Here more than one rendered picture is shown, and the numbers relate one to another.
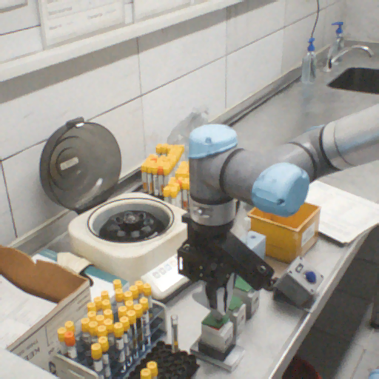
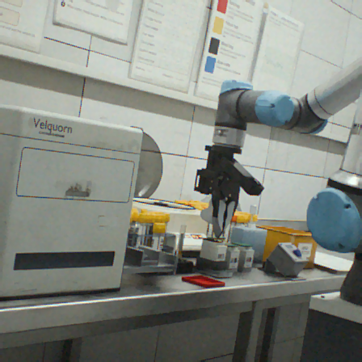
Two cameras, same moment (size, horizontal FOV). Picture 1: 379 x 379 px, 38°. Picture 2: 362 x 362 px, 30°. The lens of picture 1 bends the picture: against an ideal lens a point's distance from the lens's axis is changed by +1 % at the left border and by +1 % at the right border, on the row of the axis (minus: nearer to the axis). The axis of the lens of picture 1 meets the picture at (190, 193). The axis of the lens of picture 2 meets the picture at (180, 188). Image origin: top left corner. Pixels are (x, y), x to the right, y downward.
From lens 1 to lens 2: 0.94 m
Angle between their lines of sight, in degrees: 26
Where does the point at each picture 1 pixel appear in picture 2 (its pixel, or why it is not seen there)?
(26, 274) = not seen: hidden behind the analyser
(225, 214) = (236, 137)
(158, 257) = (177, 224)
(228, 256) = (233, 168)
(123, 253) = (151, 208)
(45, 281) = not seen: hidden behind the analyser
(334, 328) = not seen: outside the picture
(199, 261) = (212, 175)
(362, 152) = (330, 95)
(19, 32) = (116, 59)
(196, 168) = (222, 99)
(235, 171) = (247, 94)
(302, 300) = (287, 269)
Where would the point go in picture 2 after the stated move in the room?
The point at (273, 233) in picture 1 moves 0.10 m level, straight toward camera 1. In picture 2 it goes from (275, 240) to (269, 243)
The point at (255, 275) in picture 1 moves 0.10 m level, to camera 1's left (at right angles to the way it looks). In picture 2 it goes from (250, 181) to (205, 174)
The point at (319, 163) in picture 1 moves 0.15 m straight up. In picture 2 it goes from (304, 110) to (314, 44)
